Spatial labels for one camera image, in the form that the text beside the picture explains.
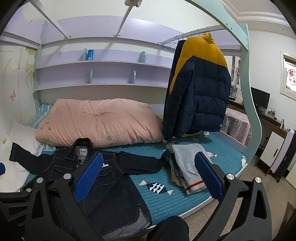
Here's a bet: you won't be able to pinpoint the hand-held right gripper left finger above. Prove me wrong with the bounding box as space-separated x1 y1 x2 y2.
23 152 104 241

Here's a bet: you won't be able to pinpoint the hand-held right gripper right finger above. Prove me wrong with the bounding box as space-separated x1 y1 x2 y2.
195 152 274 241

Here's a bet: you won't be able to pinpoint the dark denim jacket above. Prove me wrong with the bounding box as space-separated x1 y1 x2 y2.
9 138 170 240

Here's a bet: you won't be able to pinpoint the white pillow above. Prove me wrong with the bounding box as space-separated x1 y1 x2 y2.
0 120 44 193

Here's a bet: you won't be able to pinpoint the khaki folded pants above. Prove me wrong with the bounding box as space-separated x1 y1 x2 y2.
170 160 186 186

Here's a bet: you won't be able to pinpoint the teal quilted bed cover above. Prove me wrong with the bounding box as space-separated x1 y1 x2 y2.
23 131 248 226

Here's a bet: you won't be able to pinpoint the pink checkered cloth cover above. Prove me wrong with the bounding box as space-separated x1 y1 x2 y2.
221 108 253 147

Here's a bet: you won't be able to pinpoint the person's dark trouser leg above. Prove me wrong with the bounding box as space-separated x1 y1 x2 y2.
147 215 190 241

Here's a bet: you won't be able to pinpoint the blue striped pillow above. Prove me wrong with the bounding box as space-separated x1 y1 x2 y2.
30 104 54 128

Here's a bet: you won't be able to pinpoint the white cabinet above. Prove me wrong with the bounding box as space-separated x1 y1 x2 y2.
259 131 285 168

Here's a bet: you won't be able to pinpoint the purple and white suitcase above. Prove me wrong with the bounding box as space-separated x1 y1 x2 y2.
269 128 296 184

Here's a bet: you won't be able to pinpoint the dark wooden desk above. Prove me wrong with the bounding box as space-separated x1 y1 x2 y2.
228 100 287 141

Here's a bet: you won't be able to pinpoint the navy and yellow puffer jacket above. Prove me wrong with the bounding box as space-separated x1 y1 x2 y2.
162 32 232 141

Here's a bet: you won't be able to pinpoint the black monitor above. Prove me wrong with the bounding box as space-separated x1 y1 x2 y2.
251 87 271 110

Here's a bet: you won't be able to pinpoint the blue box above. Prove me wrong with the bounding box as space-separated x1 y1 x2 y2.
84 48 95 61

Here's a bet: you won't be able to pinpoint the window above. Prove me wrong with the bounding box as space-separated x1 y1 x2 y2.
280 51 296 101

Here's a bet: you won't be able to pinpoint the lilac wall shelf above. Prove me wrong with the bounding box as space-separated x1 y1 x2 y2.
33 35 176 92

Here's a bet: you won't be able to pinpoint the pale green loft bed frame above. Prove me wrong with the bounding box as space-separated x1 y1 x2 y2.
35 0 263 163

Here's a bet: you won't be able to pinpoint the wire clothes hanger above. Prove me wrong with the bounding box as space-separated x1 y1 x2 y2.
157 35 186 54

